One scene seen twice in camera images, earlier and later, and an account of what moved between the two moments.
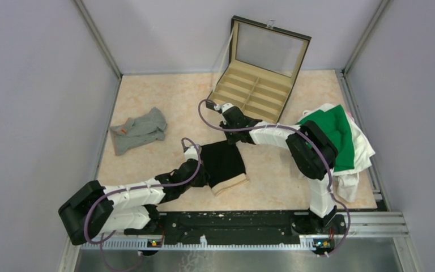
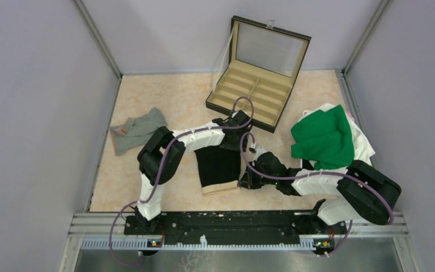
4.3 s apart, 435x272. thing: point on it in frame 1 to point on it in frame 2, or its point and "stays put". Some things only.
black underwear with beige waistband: (224, 165) stays put
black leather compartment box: (264, 61) stays put
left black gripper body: (200, 181) to (237, 144)
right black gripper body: (232, 136) to (256, 181)
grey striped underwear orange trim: (134, 131) stays put
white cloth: (348, 179) stays put
